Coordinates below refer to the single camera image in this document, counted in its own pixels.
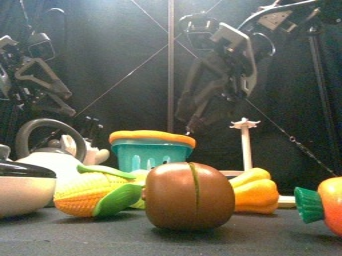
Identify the teal toy basket orange rim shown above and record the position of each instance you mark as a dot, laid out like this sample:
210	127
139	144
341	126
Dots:
151	153

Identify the white paper towel holder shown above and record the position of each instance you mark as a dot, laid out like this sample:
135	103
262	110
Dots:
245	146

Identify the black backdrop cloth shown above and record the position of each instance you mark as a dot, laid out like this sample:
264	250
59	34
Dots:
111	50

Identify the toy corn piece green husk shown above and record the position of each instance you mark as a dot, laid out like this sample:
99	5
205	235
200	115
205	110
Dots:
141	176
81	196

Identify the black rimmed pan lid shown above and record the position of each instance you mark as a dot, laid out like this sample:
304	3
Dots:
22	169

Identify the brown toy kiwi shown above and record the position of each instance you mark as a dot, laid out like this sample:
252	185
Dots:
178	196

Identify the yellow toy bell pepper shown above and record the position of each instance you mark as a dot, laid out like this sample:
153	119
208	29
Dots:
256	193

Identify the orange toy carrot green top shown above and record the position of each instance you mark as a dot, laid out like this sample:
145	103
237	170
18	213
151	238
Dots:
332	206

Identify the grey vertical frame pole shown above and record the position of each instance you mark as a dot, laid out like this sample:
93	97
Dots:
172	83

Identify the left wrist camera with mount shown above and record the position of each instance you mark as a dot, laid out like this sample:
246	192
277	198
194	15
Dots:
41	46

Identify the grey frame corner post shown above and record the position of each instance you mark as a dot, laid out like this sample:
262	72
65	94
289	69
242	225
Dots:
318	83

